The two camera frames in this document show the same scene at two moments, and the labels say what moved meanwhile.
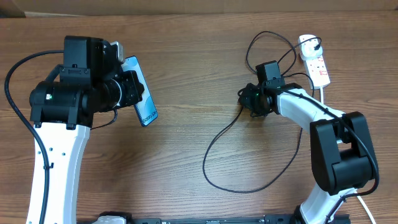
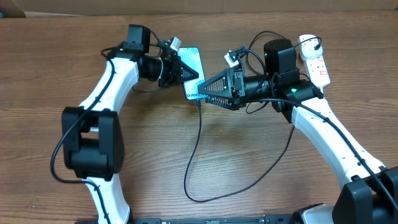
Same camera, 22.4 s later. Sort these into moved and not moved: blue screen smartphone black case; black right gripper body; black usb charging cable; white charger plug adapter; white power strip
Moved: black usb charging cable; black right gripper body; blue screen smartphone black case
Not moved: white power strip; white charger plug adapter
